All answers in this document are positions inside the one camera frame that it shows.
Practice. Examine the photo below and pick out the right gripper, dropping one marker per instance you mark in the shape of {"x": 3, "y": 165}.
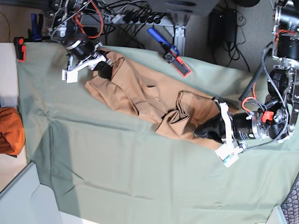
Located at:
{"x": 95, "y": 60}

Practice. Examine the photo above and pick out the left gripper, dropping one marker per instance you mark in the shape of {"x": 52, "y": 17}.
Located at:
{"x": 213, "y": 129}

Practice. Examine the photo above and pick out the tan T-shirt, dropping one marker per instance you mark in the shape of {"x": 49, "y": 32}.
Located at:
{"x": 176, "y": 108}

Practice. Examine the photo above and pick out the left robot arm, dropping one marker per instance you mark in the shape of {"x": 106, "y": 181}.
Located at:
{"x": 277, "y": 116}

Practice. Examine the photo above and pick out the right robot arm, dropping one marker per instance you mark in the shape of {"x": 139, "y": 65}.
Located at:
{"x": 67, "y": 29}

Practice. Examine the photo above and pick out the blue clamp at table edge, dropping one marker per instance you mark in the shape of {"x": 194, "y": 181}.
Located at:
{"x": 171, "y": 55}

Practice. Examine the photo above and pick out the green table cloth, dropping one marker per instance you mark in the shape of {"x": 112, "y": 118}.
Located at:
{"x": 112, "y": 168}

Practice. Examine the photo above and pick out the black power adapter pair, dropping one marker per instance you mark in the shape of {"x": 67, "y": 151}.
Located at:
{"x": 222, "y": 27}

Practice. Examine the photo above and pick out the orange folded garment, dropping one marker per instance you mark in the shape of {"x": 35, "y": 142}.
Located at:
{"x": 12, "y": 135}

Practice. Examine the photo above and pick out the grey plastic bin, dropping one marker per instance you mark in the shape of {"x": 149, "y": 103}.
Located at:
{"x": 26, "y": 201}

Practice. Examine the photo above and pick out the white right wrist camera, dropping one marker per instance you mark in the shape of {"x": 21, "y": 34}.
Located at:
{"x": 70, "y": 74}

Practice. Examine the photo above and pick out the aluminium frame post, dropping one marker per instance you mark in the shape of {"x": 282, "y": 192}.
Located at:
{"x": 180, "y": 22}

